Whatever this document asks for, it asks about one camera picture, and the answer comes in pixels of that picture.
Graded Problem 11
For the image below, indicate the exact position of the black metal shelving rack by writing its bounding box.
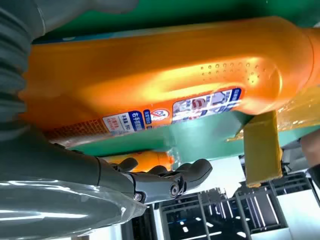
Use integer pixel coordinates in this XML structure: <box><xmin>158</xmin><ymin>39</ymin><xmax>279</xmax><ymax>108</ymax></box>
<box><xmin>159</xmin><ymin>172</ymin><xmax>320</xmax><ymax>240</ymax></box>

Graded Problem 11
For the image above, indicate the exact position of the white table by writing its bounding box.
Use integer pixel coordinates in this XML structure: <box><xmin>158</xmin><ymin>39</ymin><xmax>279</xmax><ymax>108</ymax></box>
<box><xmin>186</xmin><ymin>155</ymin><xmax>242</xmax><ymax>200</ymax></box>

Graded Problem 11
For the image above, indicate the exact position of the yellow taped cardboard box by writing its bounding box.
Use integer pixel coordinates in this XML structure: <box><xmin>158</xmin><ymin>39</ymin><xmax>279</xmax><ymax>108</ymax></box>
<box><xmin>226</xmin><ymin>84</ymin><xmax>320</xmax><ymax>189</ymax></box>

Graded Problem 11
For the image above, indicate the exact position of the person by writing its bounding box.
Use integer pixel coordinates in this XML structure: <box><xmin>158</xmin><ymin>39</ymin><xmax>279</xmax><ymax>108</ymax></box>
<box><xmin>300</xmin><ymin>129</ymin><xmax>320</xmax><ymax>190</ymax></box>

